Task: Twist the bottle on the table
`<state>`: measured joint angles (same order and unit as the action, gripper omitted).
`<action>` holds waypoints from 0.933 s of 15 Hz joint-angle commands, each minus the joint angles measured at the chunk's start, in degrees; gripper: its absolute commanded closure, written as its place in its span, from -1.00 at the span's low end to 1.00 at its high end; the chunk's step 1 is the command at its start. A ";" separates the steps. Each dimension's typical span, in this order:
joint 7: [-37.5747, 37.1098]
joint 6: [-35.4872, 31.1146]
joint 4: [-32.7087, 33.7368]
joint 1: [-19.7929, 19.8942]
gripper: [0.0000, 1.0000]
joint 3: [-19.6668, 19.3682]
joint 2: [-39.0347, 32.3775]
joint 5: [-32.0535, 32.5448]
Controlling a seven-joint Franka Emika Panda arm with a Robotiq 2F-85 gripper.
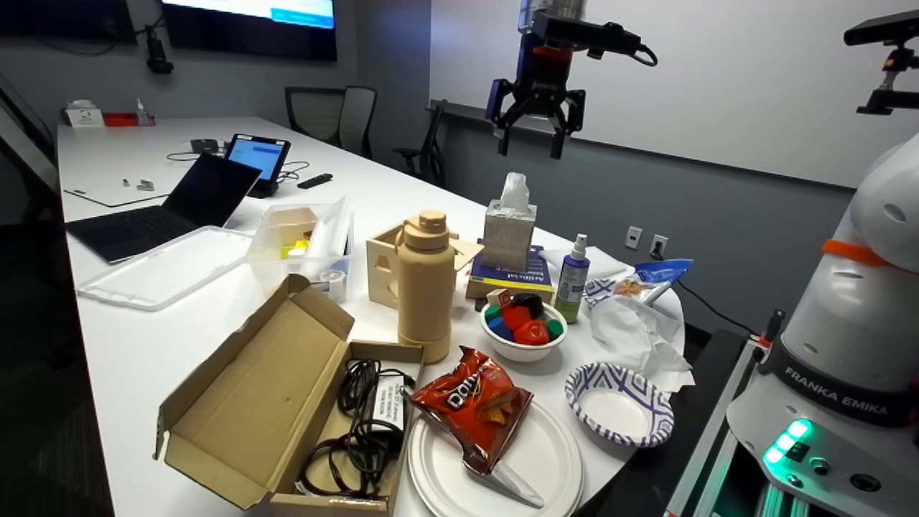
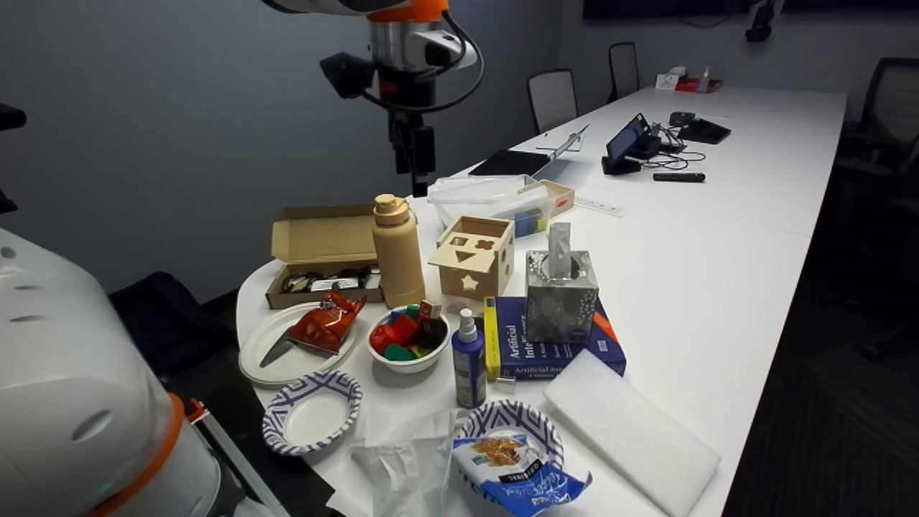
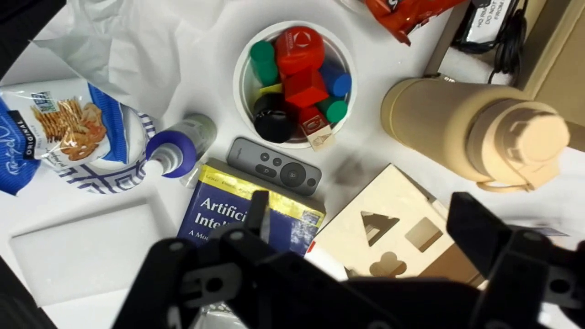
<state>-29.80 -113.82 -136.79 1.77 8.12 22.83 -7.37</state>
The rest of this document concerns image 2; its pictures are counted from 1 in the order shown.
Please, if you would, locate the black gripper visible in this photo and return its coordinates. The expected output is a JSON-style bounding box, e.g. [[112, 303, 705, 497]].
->
[[377, 69, 442, 200]]

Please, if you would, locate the tan bottle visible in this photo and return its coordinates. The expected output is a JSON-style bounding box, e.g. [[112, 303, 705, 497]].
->
[[370, 193, 428, 310]]

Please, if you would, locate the small blue spray bottle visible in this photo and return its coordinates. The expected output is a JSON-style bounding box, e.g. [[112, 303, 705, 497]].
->
[[452, 307, 488, 411]]

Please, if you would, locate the clear plastic lid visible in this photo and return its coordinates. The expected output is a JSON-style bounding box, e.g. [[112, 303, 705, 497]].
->
[[425, 172, 551, 224]]

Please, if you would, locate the wooden shape sorter box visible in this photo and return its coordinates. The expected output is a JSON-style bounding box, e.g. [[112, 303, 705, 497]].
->
[[425, 213, 518, 300]]

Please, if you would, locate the open cardboard box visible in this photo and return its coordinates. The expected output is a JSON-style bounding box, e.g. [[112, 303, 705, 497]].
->
[[265, 204, 386, 310]]

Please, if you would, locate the clear plastic container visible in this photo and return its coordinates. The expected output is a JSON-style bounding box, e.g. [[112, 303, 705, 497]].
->
[[511, 178, 577, 237]]

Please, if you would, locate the red toy block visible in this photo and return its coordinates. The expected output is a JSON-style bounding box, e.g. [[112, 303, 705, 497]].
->
[[370, 312, 423, 356]]

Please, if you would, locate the office chair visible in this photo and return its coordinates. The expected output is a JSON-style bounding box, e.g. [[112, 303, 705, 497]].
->
[[525, 65, 581, 134], [606, 40, 643, 99], [835, 53, 919, 253]]

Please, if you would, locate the red chips bag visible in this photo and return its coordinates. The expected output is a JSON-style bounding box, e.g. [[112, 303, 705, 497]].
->
[[285, 289, 369, 358]]

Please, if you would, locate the white bowl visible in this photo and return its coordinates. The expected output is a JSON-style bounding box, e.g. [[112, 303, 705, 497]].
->
[[364, 300, 453, 376]]

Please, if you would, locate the grey tissue box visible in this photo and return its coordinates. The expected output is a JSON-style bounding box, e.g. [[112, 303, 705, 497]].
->
[[522, 220, 604, 345]]

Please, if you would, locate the blue and yellow book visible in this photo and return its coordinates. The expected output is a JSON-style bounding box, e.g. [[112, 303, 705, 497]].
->
[[484, 292, 630, 385]]

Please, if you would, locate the knife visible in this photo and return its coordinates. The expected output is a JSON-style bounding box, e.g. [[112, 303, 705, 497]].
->
[[258, 328, 304, 371]]

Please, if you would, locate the plain white plate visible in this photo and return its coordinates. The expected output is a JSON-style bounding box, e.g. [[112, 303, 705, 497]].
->
[[235, 300, 363, 388]]

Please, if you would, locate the blue patterned paper plate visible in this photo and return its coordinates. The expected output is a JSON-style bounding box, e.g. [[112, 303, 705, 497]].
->
[[258, 371, 364, 458], [452, 395, 570, 483]]

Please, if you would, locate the black remote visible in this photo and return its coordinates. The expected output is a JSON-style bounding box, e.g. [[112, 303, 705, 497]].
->
[[652, 168, 711, 187]]

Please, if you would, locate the black pouch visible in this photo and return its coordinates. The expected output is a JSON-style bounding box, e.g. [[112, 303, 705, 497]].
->
[[669, 109, 734, 145]]

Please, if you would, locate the clear plastic bag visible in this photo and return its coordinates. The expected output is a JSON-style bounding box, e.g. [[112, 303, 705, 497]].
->
[[347, 432, 464, 517]]

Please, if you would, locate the red box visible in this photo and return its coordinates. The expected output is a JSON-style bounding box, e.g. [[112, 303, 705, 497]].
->
[[673, 73, 728, 95]]

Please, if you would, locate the blue snack bag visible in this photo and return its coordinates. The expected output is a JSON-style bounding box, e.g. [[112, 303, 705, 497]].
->
[[452, 427, 594, 517]]

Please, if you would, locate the white foam pad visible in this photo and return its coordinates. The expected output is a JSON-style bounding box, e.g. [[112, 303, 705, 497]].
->
[[541, 349, 723, 517]]

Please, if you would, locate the black webcam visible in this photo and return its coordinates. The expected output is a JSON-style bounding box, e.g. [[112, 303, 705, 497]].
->
[[744, 0, 785, 43]]

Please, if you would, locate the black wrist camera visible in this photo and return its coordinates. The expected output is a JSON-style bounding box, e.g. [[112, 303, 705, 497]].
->
[[320, 50, 379, 99]]

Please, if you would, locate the thin desk cable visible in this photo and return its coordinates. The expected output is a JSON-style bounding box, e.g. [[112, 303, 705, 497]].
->
[[650, 139, 711, 172]]

